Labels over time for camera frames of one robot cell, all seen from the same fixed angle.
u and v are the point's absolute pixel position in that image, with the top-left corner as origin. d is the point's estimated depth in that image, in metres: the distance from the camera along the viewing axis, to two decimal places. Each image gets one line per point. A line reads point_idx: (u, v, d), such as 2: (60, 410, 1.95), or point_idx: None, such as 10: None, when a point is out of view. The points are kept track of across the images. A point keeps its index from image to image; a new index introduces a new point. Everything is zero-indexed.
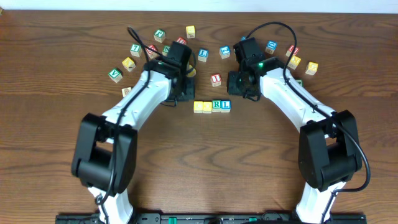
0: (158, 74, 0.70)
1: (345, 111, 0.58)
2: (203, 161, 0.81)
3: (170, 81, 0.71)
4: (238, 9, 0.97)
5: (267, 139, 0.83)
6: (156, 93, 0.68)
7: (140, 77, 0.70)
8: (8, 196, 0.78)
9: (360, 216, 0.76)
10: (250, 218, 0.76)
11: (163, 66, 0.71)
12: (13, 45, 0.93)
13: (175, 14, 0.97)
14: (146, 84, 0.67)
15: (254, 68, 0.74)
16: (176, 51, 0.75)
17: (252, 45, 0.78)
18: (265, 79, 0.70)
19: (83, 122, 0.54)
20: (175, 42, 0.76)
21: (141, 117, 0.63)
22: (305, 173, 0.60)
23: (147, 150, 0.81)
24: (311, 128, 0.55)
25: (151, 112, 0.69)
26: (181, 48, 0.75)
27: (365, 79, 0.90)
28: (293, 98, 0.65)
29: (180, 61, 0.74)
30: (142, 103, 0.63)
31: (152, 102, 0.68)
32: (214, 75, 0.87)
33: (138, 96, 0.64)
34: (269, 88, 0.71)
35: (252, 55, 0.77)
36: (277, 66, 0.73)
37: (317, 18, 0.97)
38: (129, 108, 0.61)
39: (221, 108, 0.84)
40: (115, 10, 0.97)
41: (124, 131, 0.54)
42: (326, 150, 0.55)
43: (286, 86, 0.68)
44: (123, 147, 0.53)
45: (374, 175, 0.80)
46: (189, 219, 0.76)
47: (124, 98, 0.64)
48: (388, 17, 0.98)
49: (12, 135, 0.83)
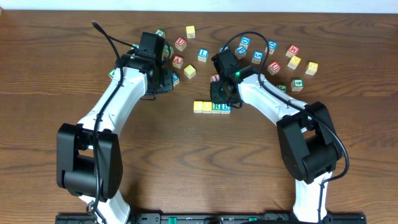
0: (132, 71, 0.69)
1: (318, 103, 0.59)
2: (203, 161, 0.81)
3: (146, 74, 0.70)
4: (238, 9, 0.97)
5: (267, 139, 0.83)
6: (132, 90, 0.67)
7: (114, 76, 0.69)
8: (8, 195, 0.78)
9: (361, 216, 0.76)
10: (250, 218, 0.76)
11: (135, 60, 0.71)
12: (14, 45, 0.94)
13: (175, 14, 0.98)
14: (120, 83, 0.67)
15: (231, 78, 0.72)
16: (148, 42, 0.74)
17: (230, 55, 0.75)
18: (243, 87, 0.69)
19: (59, 133, 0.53)
20: (145, 34, 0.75)
21: (120, 119, 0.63)
22: (290, 167, 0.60)
23: (147, 150, 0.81)
24: (288, 122, 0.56)
25: (131, 108, 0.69)
26: (152, 38, 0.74)
27: (365, 79, 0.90)
28: (269, 101, 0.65)
29: (153, 52, 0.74)
30: (118, 104, 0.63)
31: (130, 100, 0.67)
32: (214, 75, 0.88)
33: (114, 96, 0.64)
34: (247, 93, 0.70)
35: (230, 65, 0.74)
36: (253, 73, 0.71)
37: (317, 18, 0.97)
38: (105, 113, 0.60)
39: (221, 109, 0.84)
40: (115, 10, 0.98)
41: (101, 137, 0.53)
42: (304, 140, 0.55)
43: (262, 89, 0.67)
44: (104, 152, 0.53)
45: (374, 176, 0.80)
46: (189, 219, 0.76)
47: (99, 101, 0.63)
48: (388, 17, 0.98)
49: (13, 134, 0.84)
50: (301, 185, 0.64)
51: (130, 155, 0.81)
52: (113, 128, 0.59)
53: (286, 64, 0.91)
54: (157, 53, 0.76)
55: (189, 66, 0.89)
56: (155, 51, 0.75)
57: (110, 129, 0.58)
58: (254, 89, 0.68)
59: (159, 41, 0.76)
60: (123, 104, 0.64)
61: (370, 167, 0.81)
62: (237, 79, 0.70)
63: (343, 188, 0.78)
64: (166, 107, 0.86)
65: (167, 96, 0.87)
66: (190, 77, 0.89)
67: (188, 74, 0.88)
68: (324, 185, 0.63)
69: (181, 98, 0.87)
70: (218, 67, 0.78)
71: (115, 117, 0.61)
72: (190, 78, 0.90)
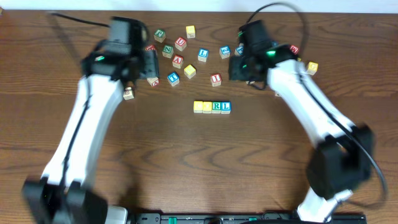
0: (101, 78, 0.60)
1: (362, 127, 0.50)
2: (203, 161, 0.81)
3: (120, 76, 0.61)
4: (238, 9, 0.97)
5: (267, 139, 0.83)
6: (102, 113, 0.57)
7: (78, 92, 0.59)
8: (7, 195, 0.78)
9: (361, 216, 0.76)
10: (250, 217, 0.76)
11: (106, 56, 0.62)
12: (14, 45, 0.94)
13: (175, 14, 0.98)
14: (87, 104, 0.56)
15: (261, 56, 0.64)
16: (119, 29, 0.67)
17: (260, 28, 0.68)
18: (278, 74, 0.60)
19: (22, 190, 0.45)
20: (116, 21, 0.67)
21: (92, 154, 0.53)
22: (313, 183, 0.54)
23: (147, 150, 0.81)
24: (328, 145, 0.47)
25: (102, 133, 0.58)
26: (124, 26, 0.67)
27: (365, 79, 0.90)
28: (311, 108, 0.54)
29: (127, 45, 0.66)
30: (89, 130, 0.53)
31: (101, 124, 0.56)
32: (214, 75, 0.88)
33: (82, 125, 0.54)
34: (282, 84, 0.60)
35: (260, 40, 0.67)
36: (288, 56, 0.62)
37: (317, 18, 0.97)
38: (74, 147, 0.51)
39: (221, 109, 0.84)
40: (116, 10, 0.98)
41: (71, 190, 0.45)
42: (343, 167, 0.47)
43: (301, 85, 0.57)
44: (74, 210, 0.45)
45: (374, 176, 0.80)
46: (189, 219, 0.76)
47: (66, 128, 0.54)
48: (388, 17, 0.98)
49: (12, 135, 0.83)
50: (311, 206, 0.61)
51: (130, 155, 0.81)
52: (84, 174, 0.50)
53: None
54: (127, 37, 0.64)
55: (189, 66, 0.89)
56: (128, 39, 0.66)
57: (81, 176, 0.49)
58: (292, 81, 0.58)
59: (132, 29, 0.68)
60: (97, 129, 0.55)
61: None
62: (269, 59, 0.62)
63: None
64: (166, 107, 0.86)
65: (167, 96, 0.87)
66: (190, 77, 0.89)
67: (188, 74, 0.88)
68: (338, 204, 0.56)
69: (181, 98, 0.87)
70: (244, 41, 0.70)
71: (86, 157, 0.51)
72: (190, 78, 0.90)
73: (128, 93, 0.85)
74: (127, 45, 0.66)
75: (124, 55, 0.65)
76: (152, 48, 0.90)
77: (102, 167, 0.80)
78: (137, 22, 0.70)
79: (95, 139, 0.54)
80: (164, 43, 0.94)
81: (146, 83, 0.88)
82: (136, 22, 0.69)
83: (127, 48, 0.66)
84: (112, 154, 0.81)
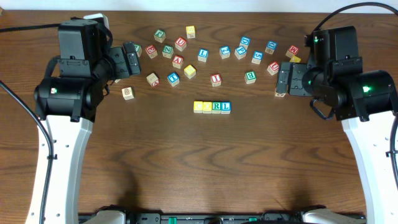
0: (58, 117, 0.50)
1: None
2: (203, 161, 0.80)
3: (80, 99, 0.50)
4: (238, 9, 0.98)
5: (267, 139, 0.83)
6: (71, 162, 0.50)
7: (40, 139, 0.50)
8: (7, 196, 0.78)
9: (360, 216, 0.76)
10: (250, 218, 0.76)
11: (60, 84, 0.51)
12: (14, 45, 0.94)
13: (175, 14, 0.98)
14: (51, 155, 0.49)
15: (344, 84, 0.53)
16: (69, 43, 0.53)
17: (347, 38, 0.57)
18: (362, 128, 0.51)
19: None
20: (63, 32, 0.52)
21: (69, 207, 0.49)
22: None
23: (147, 150, 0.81)
24: None
25: (71, 185, 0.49)
26: (75, 37, 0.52)
27: None
28: (387, 187, 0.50)
29: (84, 58, 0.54)
30: (60, 185, 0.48)
31: (71, 173, 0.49)
32: (214, 75, 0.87)
33: (53, 180, 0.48)
34: (365, 140, 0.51)
35: (346, 56, 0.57)
36: (385, 95, 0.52)
37: (317, 18, 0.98)
38: (48, 203, 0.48)
39: (221, 109, 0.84)
40: (115, 10, 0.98)
41: None
42: None
43: (388, 157, 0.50)
44: None
45: None
46: (189, 219, 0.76)
47: (35, 193, 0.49)
48: (388, 17, 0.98)
49: (12, 135, 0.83)
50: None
51: (130, 155, 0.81)
52: None
53: None
54: (94, 53, 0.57)
55: (189, 66, 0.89)
56: (85, 53, 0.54)
57: None
58: (377, 142, 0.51)
59: (86, 33, 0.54)
60: (68, 181, 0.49)
61: None
62: (358, 91, 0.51)
63: (344, 188, 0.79)
64: (166, 107, 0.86)
65: (167, 96, 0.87)
66: (190, 77, 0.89)
67: (188, 74, 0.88)
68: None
69: (181, 98, 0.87)
70: (323, 48, 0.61)
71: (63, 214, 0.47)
72: (190, 78, 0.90)
73: (129, 93, 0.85)
74: (85, 63, 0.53)
75: (86, 78, 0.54)
76: (152, 48, 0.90)
77: (102, 167, 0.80)
78: (93, 27, 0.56)
79: (69, 191, 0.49)
80: (164, 43, 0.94)
81: (146, 83, 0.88)
82: (93, 27, 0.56)
83: (87, 65, 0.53)
84: (112, 154, 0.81)
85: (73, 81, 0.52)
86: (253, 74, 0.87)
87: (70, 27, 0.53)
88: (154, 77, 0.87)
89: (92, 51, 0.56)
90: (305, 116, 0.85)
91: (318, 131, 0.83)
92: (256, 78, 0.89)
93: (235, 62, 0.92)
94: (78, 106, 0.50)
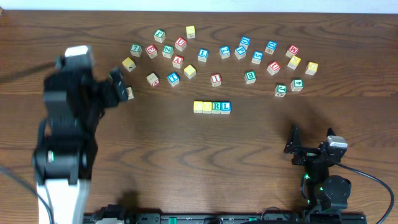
0: (55, 182, 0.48)
1: None
2: (203, 161, 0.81)
3: (76, 167, 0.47)
4: (238, 9, 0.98)
5: (267, 139, 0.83)
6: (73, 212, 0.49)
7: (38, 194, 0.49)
8: (7, 196, 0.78)
9: (360, 216, 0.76)
10: (250, 217, 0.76)
11: (55, 152, 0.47)
12: (13, 45, 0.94)
13: (175, 14, 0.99)
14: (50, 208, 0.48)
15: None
16: (57, 107, 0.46)
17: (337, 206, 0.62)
18: None
19: None
20: (47, 99, 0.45)
21: None
22: None
23: (147, 150, 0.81)
24: None
25: None
26: (60, 103, 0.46)
27: (365, 80, 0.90)
28: None
29: (75, 119, 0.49)
30: None
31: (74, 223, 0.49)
32: (214, 75, 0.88)
33: None
34: None
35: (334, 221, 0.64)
36: None
37: (316, 18, 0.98)
38: None
39: (221, 109, 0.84)
40: (116, 10, 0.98)
41: None
42: None
43: None
44: None
45: (375, 176, 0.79)
46: (189, 219, 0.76)
47: None
48: (387, 17, 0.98)
49: (12, 135, 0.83)
50: None
51: (130, 155, 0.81)
52: None
53: (287, 63, 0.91)
54: (83, 106, 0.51)
55: (189, 66, 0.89)
56: (74, 114, 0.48)
57: None
58: None
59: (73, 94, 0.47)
60: None
61: (370, 167, 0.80)
62: None
63: None
64: (166, 107, 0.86)
65: (167, 96, 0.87)
66: (190, 77, 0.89)
67: (188, 74, 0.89)
68: None
69: (181, 98, 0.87)
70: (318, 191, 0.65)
71: None
72: (190, 78, 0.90)
73: (129, 93, 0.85)
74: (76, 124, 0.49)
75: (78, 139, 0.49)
76: (152, 48, 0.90)
77: (101, 168, 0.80)
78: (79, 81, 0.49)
79: None
80: (164, 43, 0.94)
81: (146, 83, 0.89)
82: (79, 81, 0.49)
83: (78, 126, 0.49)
84: (112, 154, 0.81)
85: (68, 146, 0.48)
86: (253, 74, 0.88)
87: (55, 89, 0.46)
88: (154, 77, 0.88)
89: (81, 106, 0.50)
90: (305, 116, 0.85)
91: (318, 131, 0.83)
92: (256, 78, 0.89)
93: (235, 62, 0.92)
94: (75, 173, 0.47)
